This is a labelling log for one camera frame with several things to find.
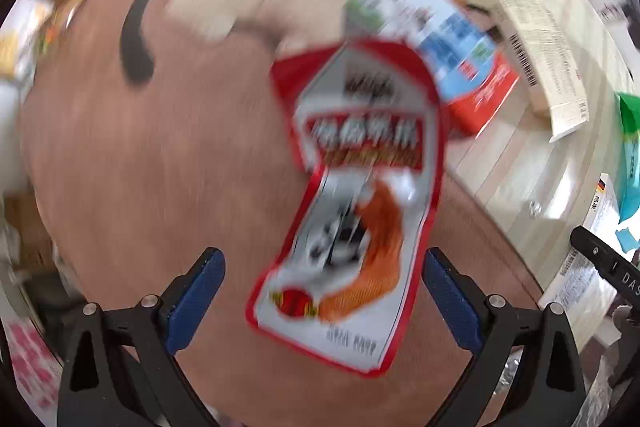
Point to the green blue plastic wrapper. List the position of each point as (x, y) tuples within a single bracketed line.
[(629, 117)]

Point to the cat pattern table mat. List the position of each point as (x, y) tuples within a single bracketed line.
[(152, 131)]

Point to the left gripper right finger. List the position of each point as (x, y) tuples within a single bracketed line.
[(547, 387)]

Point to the red white snack bag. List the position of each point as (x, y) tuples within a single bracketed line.
[(367, 126)]

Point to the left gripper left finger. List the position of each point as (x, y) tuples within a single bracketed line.
[(120, 368)]

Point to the pink floral bag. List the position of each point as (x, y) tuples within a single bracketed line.
[(36, 370)]

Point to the blue white milk carton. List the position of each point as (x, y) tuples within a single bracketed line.
[(471, 73)]

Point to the white printed leaflet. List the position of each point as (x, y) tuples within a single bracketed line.
[(577, 286)]

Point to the cream flat printed box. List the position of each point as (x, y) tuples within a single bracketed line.
[(539, 49)]

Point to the silver blister pill pack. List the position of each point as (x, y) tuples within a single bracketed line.
[(509, 371)]

